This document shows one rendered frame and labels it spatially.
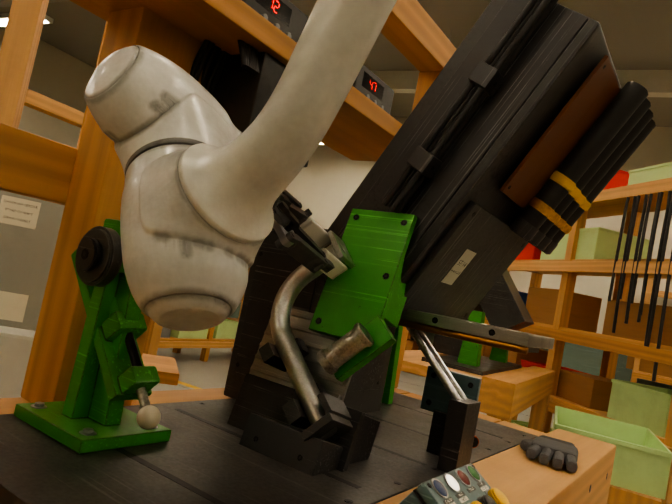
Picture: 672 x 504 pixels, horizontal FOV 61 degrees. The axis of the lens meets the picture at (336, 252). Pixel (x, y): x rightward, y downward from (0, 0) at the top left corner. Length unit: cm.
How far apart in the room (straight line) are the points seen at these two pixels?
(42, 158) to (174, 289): 54
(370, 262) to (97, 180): 43
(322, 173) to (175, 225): 1117
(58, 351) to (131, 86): 49
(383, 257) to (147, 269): 46
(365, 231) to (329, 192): 1055
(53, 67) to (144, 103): 1215
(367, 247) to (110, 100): 46
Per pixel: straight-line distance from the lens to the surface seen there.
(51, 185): 98
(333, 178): 1148
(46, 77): 1262
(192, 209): 47
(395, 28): 164
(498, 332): 89
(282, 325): 87
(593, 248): 408
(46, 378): 96
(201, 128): 58
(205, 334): 690
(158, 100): 58
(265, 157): 46
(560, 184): 102
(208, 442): 84
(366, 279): 86
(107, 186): 92
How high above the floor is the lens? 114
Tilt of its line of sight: 4 degrees up
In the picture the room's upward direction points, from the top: 11 degrees clockwise
